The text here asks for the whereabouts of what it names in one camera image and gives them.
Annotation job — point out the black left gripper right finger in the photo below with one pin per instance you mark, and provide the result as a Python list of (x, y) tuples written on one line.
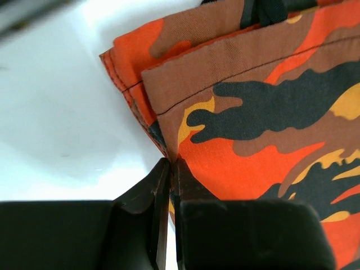
[(244, 234)]

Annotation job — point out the orange camouflage trousers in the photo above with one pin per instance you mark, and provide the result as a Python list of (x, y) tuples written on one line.
[(259, 98)]

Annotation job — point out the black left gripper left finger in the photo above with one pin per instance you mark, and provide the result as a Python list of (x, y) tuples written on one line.
[(129, 232)]

